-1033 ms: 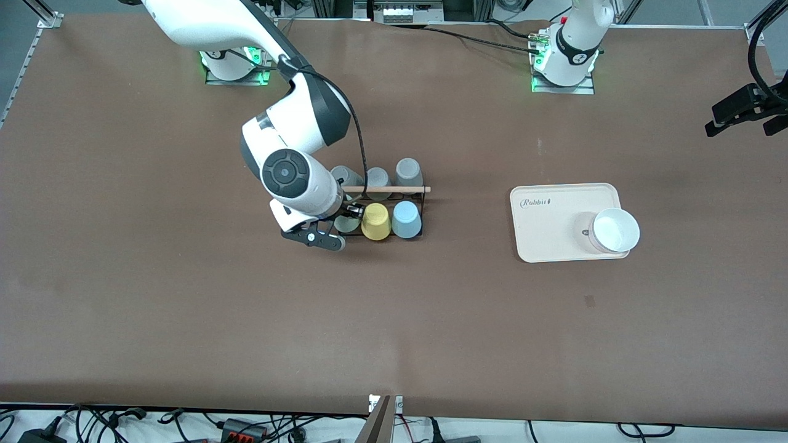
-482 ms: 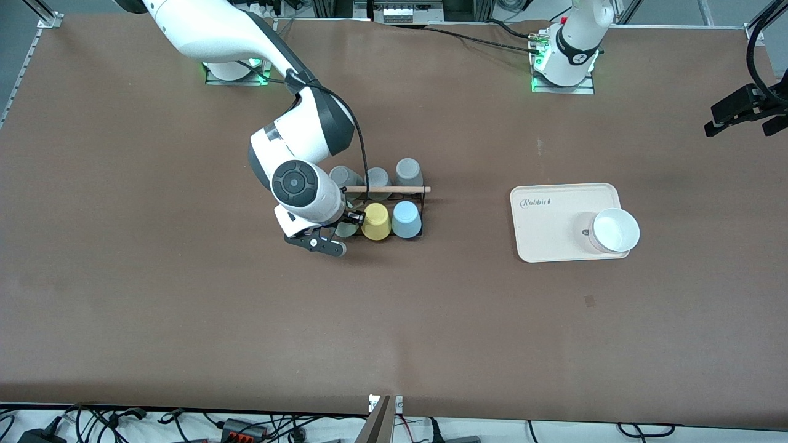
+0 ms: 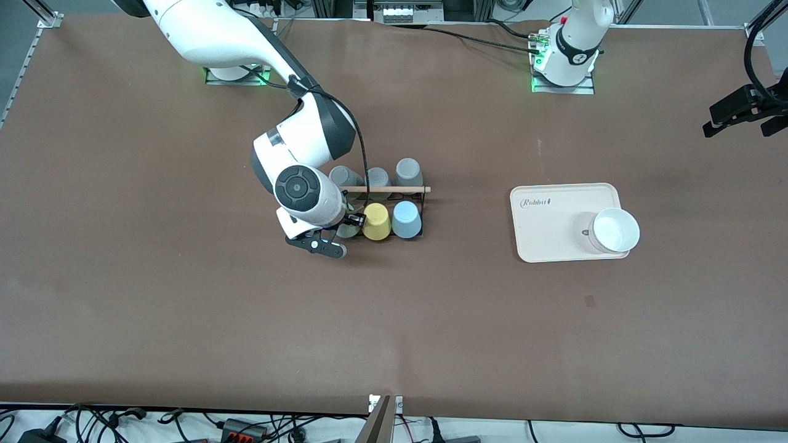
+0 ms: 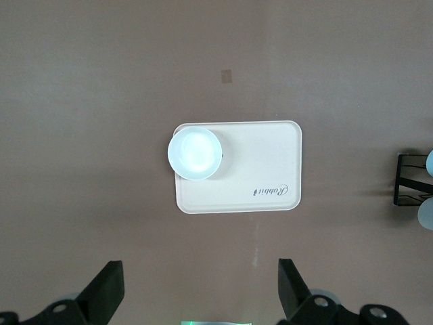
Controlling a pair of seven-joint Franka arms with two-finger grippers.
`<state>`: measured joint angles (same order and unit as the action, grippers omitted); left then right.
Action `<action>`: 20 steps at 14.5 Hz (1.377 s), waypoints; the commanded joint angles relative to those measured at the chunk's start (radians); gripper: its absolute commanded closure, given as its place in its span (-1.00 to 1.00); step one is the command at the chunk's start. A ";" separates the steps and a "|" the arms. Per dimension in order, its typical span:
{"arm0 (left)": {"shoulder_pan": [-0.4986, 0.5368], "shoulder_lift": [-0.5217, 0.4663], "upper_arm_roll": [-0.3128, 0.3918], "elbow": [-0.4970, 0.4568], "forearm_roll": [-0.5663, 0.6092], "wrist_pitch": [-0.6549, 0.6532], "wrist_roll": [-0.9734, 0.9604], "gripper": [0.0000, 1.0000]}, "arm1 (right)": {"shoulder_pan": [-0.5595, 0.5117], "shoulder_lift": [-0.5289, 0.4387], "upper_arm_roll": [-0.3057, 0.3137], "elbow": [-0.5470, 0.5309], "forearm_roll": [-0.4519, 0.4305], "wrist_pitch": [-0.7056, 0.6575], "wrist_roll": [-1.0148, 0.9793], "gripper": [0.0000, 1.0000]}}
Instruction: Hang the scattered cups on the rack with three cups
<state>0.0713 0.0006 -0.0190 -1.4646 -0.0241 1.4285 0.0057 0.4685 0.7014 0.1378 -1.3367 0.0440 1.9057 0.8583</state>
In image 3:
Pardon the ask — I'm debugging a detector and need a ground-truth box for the light blue cup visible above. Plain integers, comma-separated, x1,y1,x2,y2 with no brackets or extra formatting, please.
392,200,424,239

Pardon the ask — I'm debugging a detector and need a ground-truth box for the yellow cup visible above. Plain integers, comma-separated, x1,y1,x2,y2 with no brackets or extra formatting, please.
361,202,393,241

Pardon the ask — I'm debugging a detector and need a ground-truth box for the grey cup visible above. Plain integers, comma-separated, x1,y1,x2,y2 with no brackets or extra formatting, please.
329,165,365,201
364,167,393,202
394,158,424,196

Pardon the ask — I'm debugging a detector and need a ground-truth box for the white bowl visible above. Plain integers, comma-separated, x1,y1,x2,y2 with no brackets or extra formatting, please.
582,207,641,255

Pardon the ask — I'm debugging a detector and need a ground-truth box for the beige plastic tray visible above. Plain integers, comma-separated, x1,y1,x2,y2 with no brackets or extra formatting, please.
510,182,633,264

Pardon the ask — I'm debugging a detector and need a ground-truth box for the orange black power adapter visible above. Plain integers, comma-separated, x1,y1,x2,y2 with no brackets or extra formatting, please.
220,418,269,441

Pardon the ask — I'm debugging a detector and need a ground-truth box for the grey connector box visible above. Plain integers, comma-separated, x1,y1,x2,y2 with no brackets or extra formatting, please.
372,0,444,24

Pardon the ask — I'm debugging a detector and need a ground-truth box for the black power plug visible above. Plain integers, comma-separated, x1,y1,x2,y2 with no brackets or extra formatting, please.
17,426,67,443

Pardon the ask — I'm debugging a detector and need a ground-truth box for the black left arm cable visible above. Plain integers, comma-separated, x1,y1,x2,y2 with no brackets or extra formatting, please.
743,0,788,114

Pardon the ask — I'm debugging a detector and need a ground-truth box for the black wire cup rack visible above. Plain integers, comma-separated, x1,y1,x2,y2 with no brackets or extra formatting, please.
337,182,432,239

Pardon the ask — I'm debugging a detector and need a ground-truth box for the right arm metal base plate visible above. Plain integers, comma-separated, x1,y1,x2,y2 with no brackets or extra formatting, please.
205,64,272,86

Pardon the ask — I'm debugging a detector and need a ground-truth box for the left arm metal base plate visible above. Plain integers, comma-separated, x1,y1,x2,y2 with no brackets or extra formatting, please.
531,28,596,95

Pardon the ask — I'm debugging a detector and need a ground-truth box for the white mounting bracket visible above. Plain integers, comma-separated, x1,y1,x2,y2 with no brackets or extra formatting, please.
368,394,404,414

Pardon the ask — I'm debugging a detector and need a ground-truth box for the dark camera stand pole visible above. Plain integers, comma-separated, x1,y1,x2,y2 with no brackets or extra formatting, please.
355,397,395,443

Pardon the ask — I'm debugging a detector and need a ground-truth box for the black table cable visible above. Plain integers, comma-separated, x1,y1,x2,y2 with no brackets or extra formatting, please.
385,23,545,56
483,18,539,41

